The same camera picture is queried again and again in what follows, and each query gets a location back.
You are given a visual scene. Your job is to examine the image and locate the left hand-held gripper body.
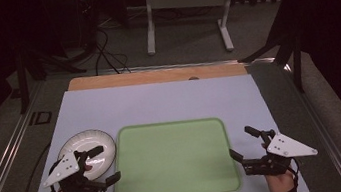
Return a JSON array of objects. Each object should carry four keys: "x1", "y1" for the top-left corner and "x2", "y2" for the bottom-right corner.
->
[{"x1": 38, "y1": 146, "x2": 109, "y2": 192}]

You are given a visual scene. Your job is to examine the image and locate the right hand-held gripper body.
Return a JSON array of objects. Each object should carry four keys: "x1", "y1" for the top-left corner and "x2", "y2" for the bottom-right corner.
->
[{"x1": 238, "y1": 123, "x2": 321, "y2": 181}]

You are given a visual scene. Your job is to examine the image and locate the white plate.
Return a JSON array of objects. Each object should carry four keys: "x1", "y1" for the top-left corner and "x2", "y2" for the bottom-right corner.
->
[{"x1": 54, "y1": 126, "x2": 121, "y2": 186}]

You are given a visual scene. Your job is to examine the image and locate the person's right hand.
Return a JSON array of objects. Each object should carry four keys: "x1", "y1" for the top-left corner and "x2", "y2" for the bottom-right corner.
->
[{"x1": 264, "y1": 168, "x2": 298, "y2": 192}]

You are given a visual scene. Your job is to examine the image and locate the green tray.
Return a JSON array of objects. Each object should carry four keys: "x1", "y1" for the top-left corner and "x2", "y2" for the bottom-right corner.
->
[{"x1": 105, "y1": 111, "x2": 243, "y2": 192}]

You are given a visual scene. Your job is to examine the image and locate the light blue table mat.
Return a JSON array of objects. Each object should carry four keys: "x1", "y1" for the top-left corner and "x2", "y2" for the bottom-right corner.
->
[{"x1": 9, "y1": 59, "x2": 310, "y2": 192}]

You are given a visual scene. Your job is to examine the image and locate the black metal stand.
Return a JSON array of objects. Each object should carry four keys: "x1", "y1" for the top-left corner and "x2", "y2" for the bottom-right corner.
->
[
  {"x1": 10, "y1": 37, "x2": 93, "y2": 115},
  {"x1": 232, "y1": 0, "x2": 311, "y2": 102}
]

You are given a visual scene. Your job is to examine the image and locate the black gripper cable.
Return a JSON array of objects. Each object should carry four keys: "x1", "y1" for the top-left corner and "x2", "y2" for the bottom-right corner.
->
[
  {"x1": 0, "y1": 141, "x2": 59, "y2": 192},
  {"x1": 286, "y1": 157, "x2": 304, "y2": 192}
]

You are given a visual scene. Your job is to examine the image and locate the black floor cables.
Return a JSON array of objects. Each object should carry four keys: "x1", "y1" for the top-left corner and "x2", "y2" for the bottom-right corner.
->
[{"x1": 89, "y1": 24, "x2": 132, "y2": 78}]

